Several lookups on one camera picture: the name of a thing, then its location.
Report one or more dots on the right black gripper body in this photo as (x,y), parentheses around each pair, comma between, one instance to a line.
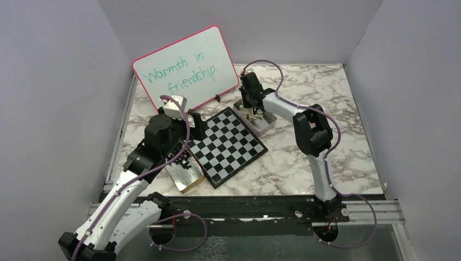
(245,97)

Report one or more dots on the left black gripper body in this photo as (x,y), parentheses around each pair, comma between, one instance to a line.
(179,130)

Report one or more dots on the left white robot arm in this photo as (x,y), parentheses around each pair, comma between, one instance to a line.
(107,230)

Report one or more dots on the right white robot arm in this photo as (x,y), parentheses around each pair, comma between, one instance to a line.
(313,136)

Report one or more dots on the pile of white chess pieces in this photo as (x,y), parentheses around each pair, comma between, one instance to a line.
(252,114)

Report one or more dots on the pile of black chess pieces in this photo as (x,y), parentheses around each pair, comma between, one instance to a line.
(184,160)

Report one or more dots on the silver tin with white pieces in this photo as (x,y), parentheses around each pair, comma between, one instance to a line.
(259,127)

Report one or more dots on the gold tin with black pieces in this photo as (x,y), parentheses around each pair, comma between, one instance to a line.
(185,180)

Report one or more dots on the black white chessboard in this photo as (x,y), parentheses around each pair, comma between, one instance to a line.
(228,147)

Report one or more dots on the pink framed whiteboard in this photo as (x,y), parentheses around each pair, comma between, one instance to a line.
(198,67)

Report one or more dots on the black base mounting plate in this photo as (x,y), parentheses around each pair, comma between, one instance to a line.
(246,216)

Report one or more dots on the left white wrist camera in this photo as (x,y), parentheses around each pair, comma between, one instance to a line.
(175,106)

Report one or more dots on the aluminium rail frame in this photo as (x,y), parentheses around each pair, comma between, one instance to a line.
(388,211)

